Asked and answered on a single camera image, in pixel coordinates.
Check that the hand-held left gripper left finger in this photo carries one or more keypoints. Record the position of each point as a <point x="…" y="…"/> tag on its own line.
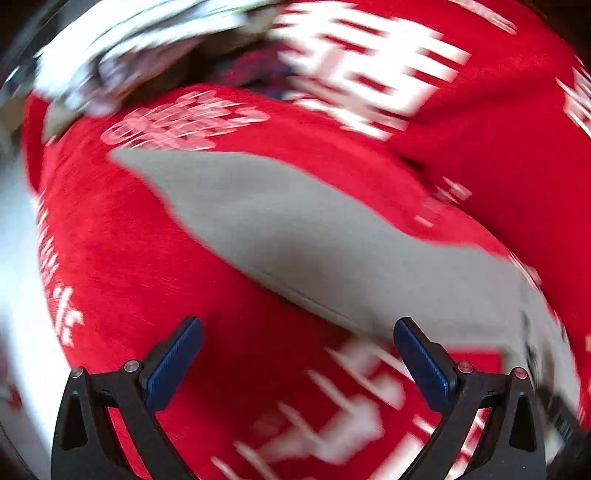
<point x="174" y="360"/>

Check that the white striped cloth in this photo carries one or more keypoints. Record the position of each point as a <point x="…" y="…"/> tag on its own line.
<point x="115" y="50"/>

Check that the dark plaid cloth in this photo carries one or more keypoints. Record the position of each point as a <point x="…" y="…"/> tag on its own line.
<point x="258" y="69"/>

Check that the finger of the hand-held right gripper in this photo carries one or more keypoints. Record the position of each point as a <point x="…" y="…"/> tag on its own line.
<point x="561" y="417"/>

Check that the grey small cloth garment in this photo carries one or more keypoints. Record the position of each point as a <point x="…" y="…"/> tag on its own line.
<point x="295" y="240"/>

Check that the red printed sofa cover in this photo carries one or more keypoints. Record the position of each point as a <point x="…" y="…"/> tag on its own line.
<point x="138" y="258"/>

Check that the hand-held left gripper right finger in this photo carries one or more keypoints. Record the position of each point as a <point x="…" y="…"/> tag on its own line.
<point x="422" y="362"/>

